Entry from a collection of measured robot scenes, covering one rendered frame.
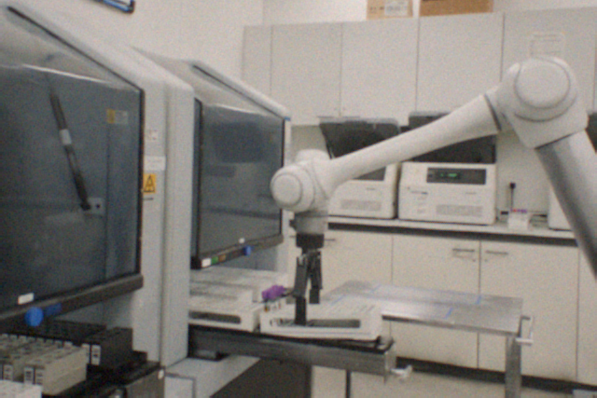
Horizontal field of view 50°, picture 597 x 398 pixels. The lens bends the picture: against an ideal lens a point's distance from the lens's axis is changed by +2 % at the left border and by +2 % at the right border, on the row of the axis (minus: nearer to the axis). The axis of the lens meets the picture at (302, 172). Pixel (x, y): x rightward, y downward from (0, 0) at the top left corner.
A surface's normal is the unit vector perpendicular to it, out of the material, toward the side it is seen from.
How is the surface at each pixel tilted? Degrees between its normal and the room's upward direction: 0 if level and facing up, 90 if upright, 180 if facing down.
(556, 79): 86
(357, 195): 90
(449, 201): 90
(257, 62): 90
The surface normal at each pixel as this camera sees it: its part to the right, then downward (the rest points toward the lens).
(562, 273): -0.33, 0.01
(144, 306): 0.94, 0.04
